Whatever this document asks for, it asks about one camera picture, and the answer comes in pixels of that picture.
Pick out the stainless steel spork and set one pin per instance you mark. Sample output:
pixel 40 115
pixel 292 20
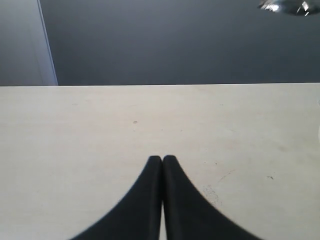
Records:
pixel 290 7

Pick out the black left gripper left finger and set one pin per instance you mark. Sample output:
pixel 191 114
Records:
pixel 137 216

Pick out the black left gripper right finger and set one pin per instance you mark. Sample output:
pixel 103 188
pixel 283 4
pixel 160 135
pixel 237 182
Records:
pixel 188 215

